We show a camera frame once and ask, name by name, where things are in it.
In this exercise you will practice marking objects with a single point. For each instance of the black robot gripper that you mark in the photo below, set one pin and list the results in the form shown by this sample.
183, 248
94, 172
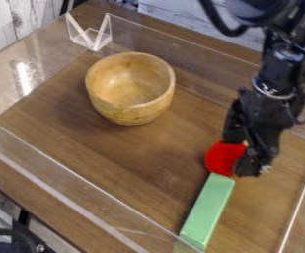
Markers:
258, 119

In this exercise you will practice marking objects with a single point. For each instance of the red felt strawberry toy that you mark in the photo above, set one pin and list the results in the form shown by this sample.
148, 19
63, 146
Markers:
222, 156

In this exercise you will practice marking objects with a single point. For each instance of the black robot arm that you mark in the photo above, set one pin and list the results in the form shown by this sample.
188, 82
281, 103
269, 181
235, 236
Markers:
279, 78

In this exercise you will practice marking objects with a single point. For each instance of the green rectangular block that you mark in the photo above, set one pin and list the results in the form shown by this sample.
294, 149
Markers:
199, 224

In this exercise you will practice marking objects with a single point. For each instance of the wooden bowl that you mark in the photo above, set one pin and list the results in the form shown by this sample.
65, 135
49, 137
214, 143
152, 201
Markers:
130, 87

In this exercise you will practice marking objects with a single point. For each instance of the black table clamp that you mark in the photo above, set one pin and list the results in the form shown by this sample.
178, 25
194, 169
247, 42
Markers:
24, 239

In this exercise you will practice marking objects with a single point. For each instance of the clear acrylic corner bracket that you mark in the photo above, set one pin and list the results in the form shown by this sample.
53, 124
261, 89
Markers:
90, 38

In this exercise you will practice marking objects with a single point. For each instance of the clear acrylic tray wall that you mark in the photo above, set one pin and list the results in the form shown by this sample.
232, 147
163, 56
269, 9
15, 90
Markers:
87, 216

